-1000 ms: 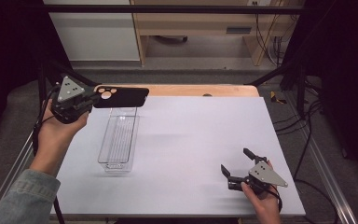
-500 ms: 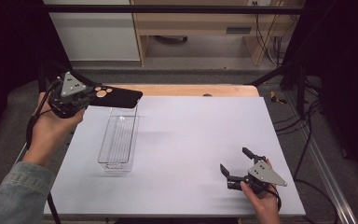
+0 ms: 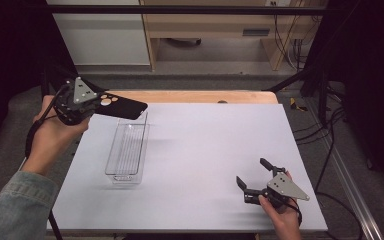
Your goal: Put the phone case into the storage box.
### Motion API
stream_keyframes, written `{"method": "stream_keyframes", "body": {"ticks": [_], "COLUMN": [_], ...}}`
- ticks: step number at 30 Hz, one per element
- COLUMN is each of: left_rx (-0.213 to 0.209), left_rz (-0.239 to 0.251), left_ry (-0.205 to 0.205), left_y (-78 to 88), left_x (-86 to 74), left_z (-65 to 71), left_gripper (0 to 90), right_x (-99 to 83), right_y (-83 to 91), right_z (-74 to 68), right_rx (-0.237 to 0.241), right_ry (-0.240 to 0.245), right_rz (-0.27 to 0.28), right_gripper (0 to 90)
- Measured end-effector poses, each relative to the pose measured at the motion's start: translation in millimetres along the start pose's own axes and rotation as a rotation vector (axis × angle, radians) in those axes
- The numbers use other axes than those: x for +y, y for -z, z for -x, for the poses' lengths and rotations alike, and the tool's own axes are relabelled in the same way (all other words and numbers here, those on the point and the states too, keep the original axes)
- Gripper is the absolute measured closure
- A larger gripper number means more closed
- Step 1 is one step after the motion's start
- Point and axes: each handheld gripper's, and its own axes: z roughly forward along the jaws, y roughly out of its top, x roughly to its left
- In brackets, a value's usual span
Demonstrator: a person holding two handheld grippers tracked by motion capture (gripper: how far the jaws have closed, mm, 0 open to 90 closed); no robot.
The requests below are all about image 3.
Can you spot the wooden table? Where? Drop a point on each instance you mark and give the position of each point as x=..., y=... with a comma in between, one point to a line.
x=186, y=96

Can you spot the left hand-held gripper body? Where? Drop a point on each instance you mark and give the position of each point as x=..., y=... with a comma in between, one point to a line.
x=75, y=105

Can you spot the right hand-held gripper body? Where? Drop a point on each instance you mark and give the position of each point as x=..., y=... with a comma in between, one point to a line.
x=285, y=190

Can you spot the yellow black tape strip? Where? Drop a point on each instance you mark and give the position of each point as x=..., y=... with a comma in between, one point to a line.
x=296, y=105

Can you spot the clear plastic container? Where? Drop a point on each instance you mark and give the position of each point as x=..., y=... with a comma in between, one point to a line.
x=126, y=150

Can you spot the person's left hand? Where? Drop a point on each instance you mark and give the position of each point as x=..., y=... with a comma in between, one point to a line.
x=53, y=136

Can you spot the black curtain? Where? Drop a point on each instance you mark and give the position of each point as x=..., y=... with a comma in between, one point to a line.
x=10, y=56
x=373, y=83

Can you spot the black phone case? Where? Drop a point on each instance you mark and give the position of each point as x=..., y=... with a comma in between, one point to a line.
x=123, y=107

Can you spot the wooden desk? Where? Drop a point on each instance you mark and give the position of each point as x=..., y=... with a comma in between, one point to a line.
x=210, y=25

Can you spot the black horizontal frame bar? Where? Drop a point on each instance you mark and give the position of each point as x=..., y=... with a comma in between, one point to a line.
x=180, y=9

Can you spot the aluminium rail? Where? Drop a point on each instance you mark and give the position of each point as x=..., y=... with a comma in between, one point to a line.
x=346, y=180

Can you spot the person's right hand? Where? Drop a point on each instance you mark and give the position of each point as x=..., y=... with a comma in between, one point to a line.
x=285, y=221

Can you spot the white cabinet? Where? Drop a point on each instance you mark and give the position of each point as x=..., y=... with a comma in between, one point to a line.
x=103, y=40

